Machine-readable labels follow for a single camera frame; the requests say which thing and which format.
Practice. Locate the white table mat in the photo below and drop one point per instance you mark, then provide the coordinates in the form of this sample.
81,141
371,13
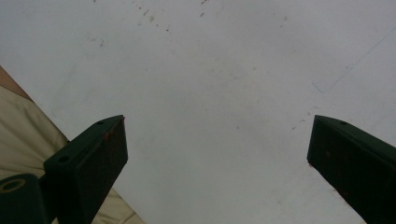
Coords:
218,77

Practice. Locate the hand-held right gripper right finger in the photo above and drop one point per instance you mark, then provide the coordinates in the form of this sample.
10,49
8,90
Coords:
355,165

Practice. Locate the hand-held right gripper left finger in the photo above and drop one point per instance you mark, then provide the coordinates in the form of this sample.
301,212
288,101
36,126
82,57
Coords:
90,161

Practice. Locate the beige shorts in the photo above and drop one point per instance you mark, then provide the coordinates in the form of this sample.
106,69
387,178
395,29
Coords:
25,133

